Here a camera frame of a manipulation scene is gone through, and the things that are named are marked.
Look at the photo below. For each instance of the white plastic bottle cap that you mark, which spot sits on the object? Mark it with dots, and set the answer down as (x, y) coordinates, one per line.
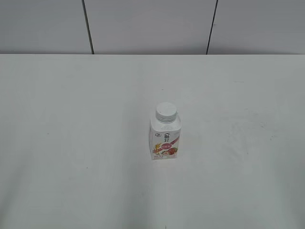
(166, 112)

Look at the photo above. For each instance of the white strawberry drink bottle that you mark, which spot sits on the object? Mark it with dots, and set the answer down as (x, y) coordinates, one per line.
(164, 138)

